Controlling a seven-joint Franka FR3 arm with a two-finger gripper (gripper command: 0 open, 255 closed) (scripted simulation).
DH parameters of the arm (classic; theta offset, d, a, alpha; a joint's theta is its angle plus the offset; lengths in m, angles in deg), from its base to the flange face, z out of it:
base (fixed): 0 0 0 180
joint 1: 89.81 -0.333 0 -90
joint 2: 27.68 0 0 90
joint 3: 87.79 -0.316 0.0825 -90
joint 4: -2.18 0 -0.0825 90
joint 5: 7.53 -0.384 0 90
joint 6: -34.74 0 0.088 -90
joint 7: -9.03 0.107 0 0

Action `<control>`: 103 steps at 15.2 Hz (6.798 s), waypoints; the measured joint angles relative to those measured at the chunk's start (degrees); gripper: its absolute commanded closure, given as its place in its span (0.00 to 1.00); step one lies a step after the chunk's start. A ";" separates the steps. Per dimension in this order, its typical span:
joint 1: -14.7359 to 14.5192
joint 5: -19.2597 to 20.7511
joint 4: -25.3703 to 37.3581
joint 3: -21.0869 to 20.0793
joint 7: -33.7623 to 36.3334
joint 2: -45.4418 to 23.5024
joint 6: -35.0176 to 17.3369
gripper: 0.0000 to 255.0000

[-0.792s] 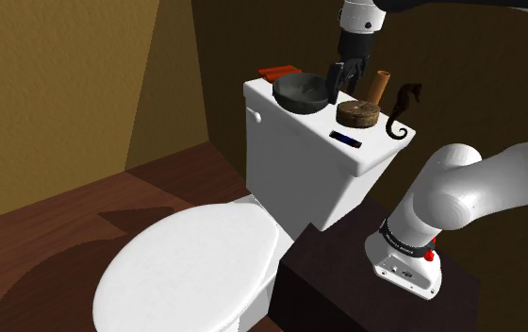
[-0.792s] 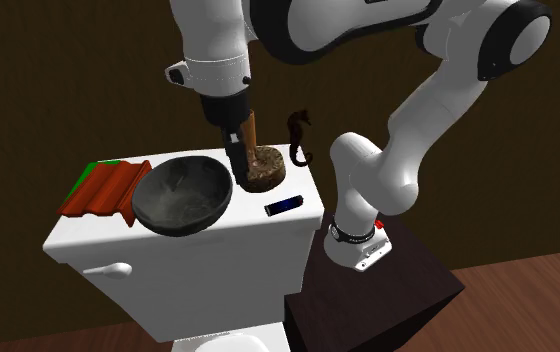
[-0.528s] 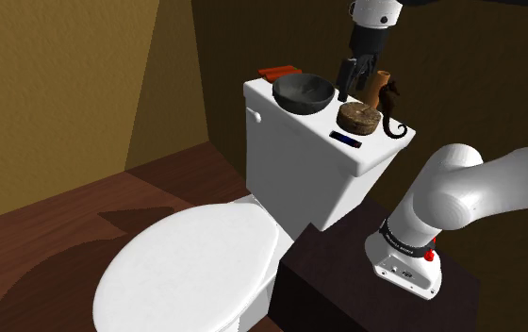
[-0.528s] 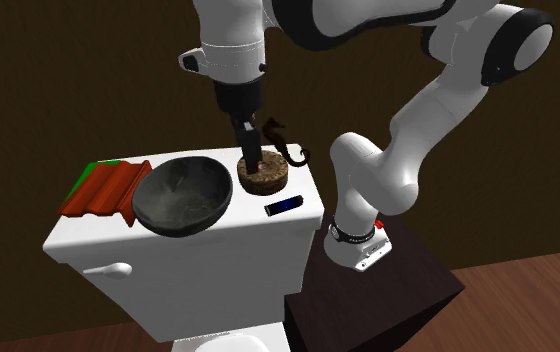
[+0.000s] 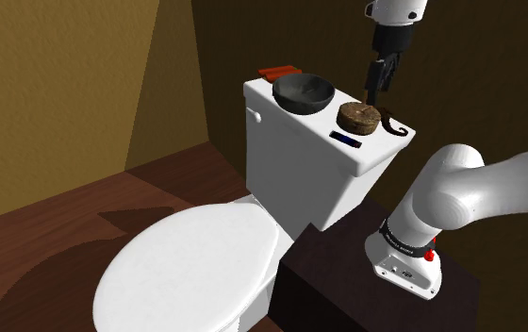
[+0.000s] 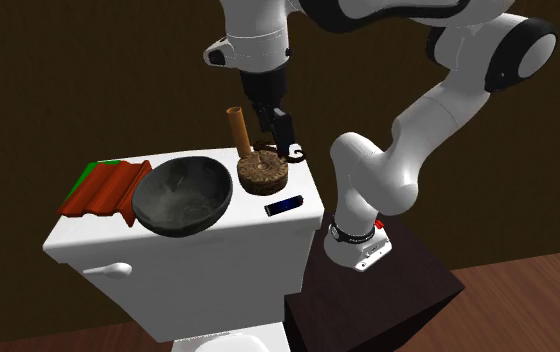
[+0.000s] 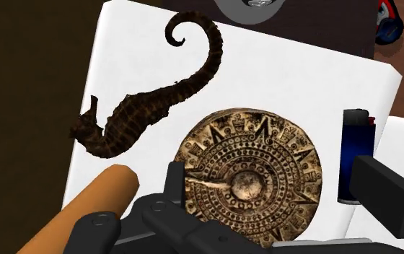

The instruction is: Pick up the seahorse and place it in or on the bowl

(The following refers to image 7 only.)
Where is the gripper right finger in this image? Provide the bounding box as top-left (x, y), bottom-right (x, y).
top-left (349, 154), bottom-right (404, 254)

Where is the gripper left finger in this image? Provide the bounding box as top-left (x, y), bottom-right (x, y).
top-left (63, 161), bottom-right (271, 254)

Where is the blue lighter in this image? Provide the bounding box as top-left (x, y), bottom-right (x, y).
top-left (336, 108), bottom-right (377, 206)

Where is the orange brown cylinder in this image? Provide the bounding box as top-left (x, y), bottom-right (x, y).
top-left (16, 163), bottom-right (141, 254)

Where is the dark brown seahorse figure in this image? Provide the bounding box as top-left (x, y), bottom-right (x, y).
top-left (69, 10), bottom-right (224, 159)

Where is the round carved stone disc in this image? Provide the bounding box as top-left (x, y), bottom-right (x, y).
top-left (173, 107), bottom-right (324, 249)

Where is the red blue white toy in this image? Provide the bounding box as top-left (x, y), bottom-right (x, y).
top-left (374, 0), bottom-right (404, 46)

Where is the white toilet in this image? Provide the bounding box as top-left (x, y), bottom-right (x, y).
top-left (62, 0), bottom-right (404, 252)

